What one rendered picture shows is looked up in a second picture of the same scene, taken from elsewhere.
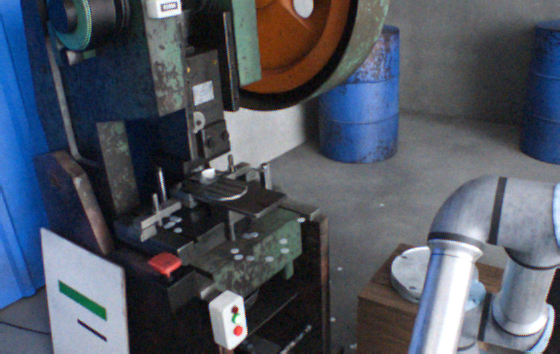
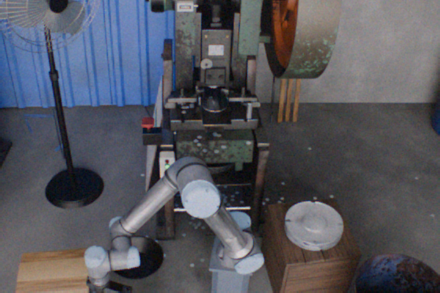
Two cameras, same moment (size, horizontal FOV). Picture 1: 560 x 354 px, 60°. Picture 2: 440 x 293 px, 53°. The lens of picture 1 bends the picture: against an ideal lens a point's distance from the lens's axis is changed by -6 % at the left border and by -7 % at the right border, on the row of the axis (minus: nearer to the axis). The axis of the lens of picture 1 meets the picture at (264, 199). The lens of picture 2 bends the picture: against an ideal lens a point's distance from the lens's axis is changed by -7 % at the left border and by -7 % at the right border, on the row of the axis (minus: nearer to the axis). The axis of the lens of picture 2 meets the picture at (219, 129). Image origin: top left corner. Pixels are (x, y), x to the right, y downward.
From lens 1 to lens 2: 1.40 m
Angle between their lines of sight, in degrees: 37
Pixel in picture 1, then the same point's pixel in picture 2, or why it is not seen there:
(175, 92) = (188, 46)
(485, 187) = (184, 162)
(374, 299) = (271, 212)
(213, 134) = (213, 73)
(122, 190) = (182, 78)
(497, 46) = not seen: outside the picture
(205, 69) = (220, 38)
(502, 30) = not seen: outside the picture
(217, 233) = (199, 124)
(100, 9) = not seen: outside the picture
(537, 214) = (181, 184)
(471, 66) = not seen: outside the picture
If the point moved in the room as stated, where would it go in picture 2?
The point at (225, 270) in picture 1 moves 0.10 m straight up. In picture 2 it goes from (185, 143) to (185, 126)
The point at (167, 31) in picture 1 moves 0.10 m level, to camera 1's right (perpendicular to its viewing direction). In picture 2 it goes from (188, 16) to (204, 22)
